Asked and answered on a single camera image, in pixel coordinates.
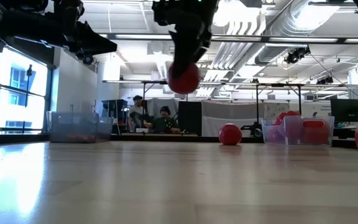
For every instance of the red tomato with green calyx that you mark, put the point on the red tomato with green calyx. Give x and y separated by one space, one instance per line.
185 81

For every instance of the white ceiling pipes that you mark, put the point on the white ceiling pipes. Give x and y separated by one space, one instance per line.
241 31

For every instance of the black ceiling spotlight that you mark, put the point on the black ceiling spotlight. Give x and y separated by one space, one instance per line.
325 80
88 59

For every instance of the dark equipment cart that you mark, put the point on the dark equipment cart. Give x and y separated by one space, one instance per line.
117 109

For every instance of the black monitor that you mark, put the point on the black monitor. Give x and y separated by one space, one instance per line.
348 110
190 116

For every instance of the white sheet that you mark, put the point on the white sheet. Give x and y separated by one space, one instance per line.
228 113

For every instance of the clear bluish plastic bin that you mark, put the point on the clear bluish plastic bin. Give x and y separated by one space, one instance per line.
79 124

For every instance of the black light stand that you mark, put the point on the black light stand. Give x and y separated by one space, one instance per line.
29 93

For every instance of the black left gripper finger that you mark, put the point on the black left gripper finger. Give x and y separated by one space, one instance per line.
95 42

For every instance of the black spotlight cluster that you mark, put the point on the black spotlight cluster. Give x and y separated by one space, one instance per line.
295 55

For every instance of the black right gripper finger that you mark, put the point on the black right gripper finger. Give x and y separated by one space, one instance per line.
204 40
186 43

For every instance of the person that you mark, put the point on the person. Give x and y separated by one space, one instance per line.
137 112
165 123

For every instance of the black metal frame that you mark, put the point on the black metal frame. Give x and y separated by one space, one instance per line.
126 81

